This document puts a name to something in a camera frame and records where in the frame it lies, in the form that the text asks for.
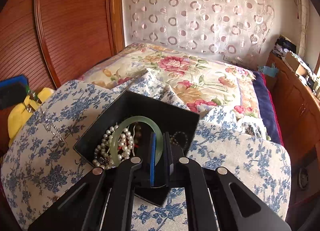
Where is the green stone silver necklace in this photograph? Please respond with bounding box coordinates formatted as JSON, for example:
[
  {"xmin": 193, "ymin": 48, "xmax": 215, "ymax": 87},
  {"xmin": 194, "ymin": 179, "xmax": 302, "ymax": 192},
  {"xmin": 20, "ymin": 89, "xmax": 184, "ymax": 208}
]
[{"xmin": 23, "ymin": 85, "xmax": 67, "ymax": 144}]

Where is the white pearl necklace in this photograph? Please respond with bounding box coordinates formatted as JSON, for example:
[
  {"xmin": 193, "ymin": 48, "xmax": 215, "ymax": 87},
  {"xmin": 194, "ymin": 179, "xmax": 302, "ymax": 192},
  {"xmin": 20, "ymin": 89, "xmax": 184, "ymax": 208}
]
[{"xmin": 92, "ymin": 124, "xmax": 136, "ymax": 170}]

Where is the green jade bangle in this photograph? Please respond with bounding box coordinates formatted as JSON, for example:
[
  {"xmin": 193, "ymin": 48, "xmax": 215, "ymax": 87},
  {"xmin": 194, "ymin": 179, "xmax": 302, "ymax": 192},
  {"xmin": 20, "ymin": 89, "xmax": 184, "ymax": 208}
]
[{"xmin": 106, "ymin": 116, "xmax": 163, "ymax": 167}]

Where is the black jewelry box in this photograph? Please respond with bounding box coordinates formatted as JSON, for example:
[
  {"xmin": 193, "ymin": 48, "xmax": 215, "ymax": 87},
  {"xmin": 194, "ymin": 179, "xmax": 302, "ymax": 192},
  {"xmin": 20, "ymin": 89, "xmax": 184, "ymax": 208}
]
[{"xmin": 73, "ymin": 91, "xmax": 200, "ymax": 207}]

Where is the blue floral white quilt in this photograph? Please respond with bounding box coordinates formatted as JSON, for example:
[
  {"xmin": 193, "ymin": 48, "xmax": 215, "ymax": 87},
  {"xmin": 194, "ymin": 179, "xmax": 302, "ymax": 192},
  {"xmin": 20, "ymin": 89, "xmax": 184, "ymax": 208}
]
[{"xmin": 1, "ymin": 70, "xmax": 291, "ymax": 230}]

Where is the wooden headboard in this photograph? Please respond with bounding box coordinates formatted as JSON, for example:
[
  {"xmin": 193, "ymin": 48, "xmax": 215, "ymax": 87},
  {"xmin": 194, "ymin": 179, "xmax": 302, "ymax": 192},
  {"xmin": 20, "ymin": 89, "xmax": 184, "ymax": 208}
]
[{"xmin": 1, "ymin": 0, "xmax": 125, "ymax": 88}]

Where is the dark blue red blanket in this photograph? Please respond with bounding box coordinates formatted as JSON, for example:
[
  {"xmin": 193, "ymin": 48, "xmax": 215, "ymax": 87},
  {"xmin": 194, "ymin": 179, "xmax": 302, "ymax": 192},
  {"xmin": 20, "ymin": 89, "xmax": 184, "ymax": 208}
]
[{"xmin": 253, "ymin": 72, "xmax": 284, "ymax": 146}]

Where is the pink floral bed blanket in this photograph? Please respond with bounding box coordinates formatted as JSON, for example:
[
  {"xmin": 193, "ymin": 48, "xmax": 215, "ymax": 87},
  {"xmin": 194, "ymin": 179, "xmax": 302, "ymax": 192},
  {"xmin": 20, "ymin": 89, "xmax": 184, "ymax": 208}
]
[{"xmin": 79, "ymin": 43, "xmax": 260, "ymax": 119}]

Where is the wooden sideboard cabinet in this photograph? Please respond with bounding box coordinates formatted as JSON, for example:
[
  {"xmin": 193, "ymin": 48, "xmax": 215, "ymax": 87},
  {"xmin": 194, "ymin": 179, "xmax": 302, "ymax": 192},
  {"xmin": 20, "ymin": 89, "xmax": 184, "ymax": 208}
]
[{"xmin": 266, "ymin": 53, "xmax": 319, "ymax": 167}]

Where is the teal tissue bag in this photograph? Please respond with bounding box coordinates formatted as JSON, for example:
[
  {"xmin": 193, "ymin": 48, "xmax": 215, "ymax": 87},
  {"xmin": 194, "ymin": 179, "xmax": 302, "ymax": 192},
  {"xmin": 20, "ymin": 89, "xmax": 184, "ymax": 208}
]
[{"xmin": 258, "ymin": 63, "xmax": 279, "ymax": 78}]

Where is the cardboard box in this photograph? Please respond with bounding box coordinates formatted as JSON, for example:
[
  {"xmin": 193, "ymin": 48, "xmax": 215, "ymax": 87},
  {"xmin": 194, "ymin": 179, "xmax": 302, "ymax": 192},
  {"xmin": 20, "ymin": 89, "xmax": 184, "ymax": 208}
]
[{"xmin": 285, "ymin": 52, "xmax": 308, "ymax": 77}]

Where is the pink circle lace curtain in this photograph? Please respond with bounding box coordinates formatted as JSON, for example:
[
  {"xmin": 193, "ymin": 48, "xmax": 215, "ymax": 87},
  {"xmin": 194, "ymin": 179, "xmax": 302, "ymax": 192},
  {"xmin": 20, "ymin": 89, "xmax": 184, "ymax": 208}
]
[{"xmin": 124, "ymin": 0, "xmax": 274, "ymax": 59}]

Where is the beige window curtain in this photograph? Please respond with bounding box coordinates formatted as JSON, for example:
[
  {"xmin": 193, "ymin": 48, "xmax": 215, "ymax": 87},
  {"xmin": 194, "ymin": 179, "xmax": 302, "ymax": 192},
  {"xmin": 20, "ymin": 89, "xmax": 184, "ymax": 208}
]
[{"xmin": 294, "ymin": 0, "xmax": 309, "ymax": 60}]

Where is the dark bead bracelet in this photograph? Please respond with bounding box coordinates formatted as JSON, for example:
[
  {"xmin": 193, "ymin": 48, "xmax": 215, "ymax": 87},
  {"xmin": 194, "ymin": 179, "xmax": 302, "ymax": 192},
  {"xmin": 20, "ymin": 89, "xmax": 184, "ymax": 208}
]
[{"xmin": 170, "ymin": 130, "xmax": 189, "ymax": 150}]

